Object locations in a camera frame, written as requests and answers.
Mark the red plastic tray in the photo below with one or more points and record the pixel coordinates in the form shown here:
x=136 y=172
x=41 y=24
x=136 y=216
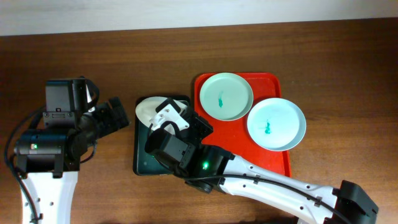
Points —
x=233 y=135

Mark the light blue plate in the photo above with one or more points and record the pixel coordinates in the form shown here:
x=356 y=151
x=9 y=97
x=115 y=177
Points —
x=276 y=124

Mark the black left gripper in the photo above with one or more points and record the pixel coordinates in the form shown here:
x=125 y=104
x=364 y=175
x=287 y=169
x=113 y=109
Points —
x=115 y=122

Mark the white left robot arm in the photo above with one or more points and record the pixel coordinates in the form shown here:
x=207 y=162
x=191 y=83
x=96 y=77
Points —
x=49 y=153

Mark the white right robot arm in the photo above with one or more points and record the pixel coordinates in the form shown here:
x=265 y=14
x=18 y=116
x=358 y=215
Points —
x=174 y=140

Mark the dark green water basin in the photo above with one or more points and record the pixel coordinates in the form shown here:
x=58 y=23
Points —
x=144 y=163

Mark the pale green plate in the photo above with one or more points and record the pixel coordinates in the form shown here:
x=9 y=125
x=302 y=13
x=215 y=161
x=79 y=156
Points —
x=226 y=96

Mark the white plate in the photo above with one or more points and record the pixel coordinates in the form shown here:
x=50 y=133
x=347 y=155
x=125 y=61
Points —
x=148 y=107

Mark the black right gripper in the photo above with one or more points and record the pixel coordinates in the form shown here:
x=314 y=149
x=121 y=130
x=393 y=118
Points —
x=198 y=121

